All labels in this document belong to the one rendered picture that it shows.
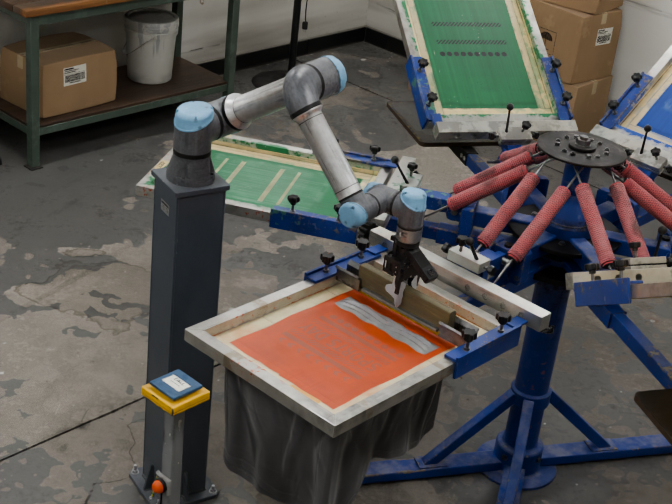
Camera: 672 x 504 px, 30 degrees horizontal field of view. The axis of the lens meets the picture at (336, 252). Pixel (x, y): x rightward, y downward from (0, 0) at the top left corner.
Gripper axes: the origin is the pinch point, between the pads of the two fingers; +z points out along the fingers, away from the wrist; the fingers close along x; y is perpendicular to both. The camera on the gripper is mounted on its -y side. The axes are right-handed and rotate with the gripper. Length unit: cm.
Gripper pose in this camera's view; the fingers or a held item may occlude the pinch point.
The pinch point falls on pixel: (404, 301)
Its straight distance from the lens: 373.5
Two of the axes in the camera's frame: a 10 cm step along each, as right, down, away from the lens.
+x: -6.9, 2.7, -6.8
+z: -1.0, 8.8, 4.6
